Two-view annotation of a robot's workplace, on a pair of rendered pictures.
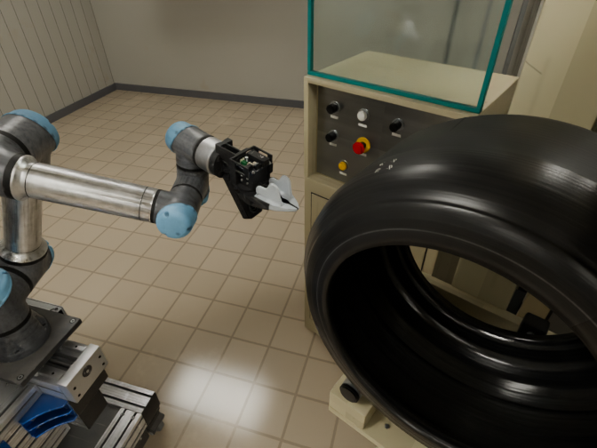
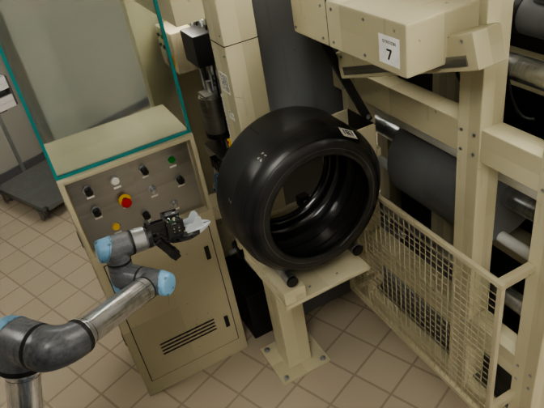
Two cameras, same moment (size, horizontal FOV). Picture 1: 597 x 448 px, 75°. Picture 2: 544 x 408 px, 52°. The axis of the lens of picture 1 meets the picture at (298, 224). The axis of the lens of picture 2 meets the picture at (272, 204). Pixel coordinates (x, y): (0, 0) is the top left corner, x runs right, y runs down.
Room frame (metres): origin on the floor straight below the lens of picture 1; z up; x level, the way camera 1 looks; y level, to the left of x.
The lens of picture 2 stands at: (-0.29, 1.22, 2.26)
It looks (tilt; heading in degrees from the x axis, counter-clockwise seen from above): 34 degrees down; 299
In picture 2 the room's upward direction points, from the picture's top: 10 degrees counter-clockwise
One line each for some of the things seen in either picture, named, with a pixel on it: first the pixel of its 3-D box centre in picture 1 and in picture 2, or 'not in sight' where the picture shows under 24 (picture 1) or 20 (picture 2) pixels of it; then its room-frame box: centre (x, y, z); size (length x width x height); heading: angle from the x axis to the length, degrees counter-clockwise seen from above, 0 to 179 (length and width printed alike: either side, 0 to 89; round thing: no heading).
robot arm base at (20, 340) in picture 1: (13, 328); not in sight; (0.69, 0.80, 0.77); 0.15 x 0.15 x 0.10
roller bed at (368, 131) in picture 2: not in sight; (348, 153); (0.39, -0.75, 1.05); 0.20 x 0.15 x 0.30; 141
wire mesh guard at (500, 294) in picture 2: not in sight; (409, 286); (0.08, -0.43, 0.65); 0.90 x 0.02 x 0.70; 141
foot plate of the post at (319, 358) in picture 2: not in sight; (294, 354); (0.67, -0.46, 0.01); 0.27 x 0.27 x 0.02; 51
